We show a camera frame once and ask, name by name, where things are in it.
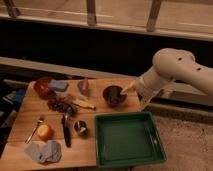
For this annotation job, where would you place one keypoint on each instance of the yellow banana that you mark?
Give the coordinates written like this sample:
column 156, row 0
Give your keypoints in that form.
column 81, row 103

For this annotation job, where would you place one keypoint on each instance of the black handled knife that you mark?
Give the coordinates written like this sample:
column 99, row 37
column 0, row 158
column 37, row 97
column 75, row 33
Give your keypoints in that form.
column 66, row 130

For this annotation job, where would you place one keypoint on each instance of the grey cloth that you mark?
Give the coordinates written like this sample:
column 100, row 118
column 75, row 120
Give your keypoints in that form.
column 50, row 152

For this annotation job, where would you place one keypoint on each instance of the red bowl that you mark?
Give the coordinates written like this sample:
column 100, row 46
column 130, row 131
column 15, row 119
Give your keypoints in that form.
column 41, row 86

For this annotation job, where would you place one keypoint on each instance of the dark grape bunch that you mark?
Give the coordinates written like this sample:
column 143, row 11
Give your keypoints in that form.
column 61, row 106

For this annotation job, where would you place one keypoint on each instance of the wooden board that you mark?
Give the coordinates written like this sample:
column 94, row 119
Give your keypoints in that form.
column 82, row 150

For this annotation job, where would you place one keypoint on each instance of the small metal cup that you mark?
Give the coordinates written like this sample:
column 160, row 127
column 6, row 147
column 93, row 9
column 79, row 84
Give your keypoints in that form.
column 80, row 128

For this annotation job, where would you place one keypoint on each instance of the blue sponge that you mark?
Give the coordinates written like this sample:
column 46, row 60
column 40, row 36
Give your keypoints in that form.
column 57, row 85

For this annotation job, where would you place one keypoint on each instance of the green plastic tray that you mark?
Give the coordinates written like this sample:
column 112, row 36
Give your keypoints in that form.
column 127, row 139

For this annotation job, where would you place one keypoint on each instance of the dark brown bowl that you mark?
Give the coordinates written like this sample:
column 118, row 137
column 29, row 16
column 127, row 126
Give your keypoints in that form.
column 112, row 96

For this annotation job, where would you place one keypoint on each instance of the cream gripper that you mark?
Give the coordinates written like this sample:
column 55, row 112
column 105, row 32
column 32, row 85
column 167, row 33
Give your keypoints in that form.
column 128, row 88

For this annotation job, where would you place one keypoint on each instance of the metal fork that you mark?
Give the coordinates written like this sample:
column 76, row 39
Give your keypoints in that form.
column 39, row 122

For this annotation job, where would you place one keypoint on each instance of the orange apple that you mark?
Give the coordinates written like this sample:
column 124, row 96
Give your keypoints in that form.
column 45, row 132

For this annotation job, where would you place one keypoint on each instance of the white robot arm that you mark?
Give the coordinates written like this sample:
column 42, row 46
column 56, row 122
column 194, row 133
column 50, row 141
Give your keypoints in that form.
column 168, row 65

